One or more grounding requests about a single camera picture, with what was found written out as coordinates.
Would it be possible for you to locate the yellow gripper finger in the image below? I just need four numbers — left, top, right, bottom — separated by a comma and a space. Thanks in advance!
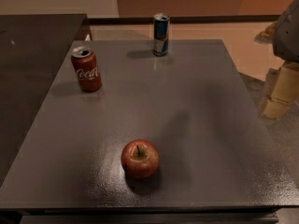
261, 62, 299, 119

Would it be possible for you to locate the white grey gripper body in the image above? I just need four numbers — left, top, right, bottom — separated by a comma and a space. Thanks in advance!
273, 0, 299, 63

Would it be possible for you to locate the red apple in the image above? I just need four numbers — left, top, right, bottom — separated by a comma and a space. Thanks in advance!
121, 139, 159, 179

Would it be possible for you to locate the blue silver energy drink can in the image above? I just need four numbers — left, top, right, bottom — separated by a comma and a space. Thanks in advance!
153, 13, 170, 56

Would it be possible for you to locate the red coca-cola can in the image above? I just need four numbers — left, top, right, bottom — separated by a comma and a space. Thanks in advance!
71, 46, 102, 92

